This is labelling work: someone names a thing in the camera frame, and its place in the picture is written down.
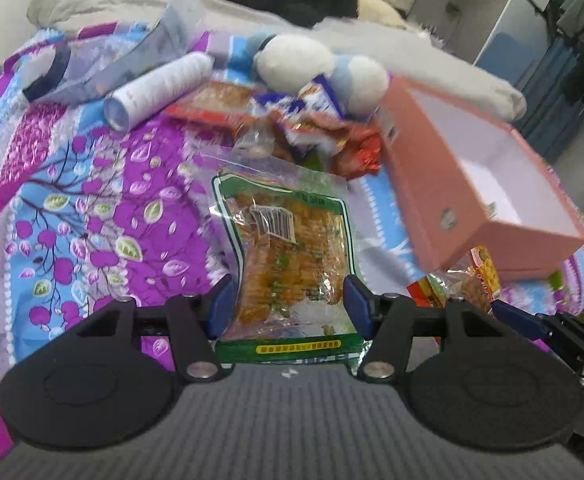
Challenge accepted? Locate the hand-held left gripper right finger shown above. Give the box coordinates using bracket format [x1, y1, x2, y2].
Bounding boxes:
[344, 275, 497, 381]

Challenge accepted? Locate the blue white snack packet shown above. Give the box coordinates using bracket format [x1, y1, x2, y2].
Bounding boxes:
[298, 73, 347, 117]

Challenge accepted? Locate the white spray can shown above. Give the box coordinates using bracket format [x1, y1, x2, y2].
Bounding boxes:
[103, 52, 215, 134]

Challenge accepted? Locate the white blue plush toy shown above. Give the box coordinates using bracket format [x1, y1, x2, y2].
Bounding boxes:
[251, 33, 391, 122]

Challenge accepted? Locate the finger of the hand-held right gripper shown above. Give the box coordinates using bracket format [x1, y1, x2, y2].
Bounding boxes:
[492, 302, 584, 376]

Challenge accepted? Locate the clear blue-printed plastic bag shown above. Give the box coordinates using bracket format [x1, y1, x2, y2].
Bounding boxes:
[22, 0, 209, 109]

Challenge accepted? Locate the green-bordered snack packet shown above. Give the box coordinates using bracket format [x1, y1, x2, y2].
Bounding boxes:
[209, 152, 366, 367]

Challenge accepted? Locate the pink cardboard box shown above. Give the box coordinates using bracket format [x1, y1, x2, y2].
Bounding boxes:
[374, 76, 584, 282]

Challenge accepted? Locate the purple snack packet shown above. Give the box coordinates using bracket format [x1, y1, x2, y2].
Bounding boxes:
[251, 90, 309, 122]

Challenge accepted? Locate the orange flat snack packet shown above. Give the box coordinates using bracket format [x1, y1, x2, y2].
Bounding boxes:
[164, 82, 255, 124]

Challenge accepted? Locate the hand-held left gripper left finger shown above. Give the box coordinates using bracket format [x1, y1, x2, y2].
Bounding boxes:
[74, 274, 237, 383]

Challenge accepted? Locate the blue curtain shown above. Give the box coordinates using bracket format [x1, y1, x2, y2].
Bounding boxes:
[513, 35, 581, 164]

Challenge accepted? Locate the grey blanket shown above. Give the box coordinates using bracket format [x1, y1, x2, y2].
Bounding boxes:
[27, 0, 528, 122]

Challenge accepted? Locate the yellow red snack packet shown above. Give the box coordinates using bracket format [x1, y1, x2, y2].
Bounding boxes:
[406, 245, 503, 317]

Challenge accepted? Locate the beige pink pillow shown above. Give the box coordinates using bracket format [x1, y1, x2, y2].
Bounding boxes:
[357, 0, 409, 29]

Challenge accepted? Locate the blue chair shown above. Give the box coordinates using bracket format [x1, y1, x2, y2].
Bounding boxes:
[474, 32, 523, 82]

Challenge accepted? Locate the purple floral printed bedsheet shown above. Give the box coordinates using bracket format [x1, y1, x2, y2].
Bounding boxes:
[0, 22, 584, 461]

